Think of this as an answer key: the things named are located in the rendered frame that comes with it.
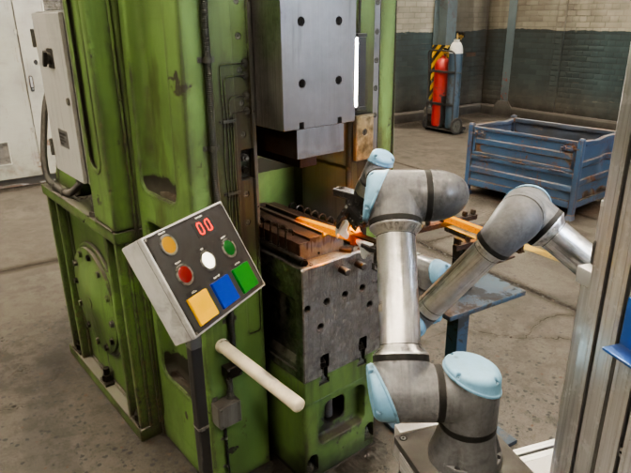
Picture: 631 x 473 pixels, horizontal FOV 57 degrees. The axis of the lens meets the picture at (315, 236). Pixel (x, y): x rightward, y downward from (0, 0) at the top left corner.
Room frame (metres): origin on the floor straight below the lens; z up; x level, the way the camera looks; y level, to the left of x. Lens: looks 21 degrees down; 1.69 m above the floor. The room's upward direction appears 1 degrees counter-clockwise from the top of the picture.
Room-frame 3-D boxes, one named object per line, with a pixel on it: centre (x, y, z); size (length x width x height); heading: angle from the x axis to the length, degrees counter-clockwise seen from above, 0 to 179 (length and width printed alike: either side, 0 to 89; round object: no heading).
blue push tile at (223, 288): (1.42, 0.25, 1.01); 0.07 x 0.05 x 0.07; 154
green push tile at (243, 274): (1.51, 0.20, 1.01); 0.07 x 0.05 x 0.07; 154
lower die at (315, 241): (2.05, 0.11, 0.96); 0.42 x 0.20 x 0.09; 39
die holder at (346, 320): (2.09, 0.07, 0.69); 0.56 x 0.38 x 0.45; 39
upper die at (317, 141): (2.05, 0.11, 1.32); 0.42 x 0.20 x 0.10; 39
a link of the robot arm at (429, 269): (1.54, -0.34, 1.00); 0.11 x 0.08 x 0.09; 39
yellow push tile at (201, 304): (1.33, 0.29, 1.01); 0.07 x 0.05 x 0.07; 154
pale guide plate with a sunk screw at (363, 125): (2.19, -0.18, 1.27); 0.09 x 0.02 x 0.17; 129
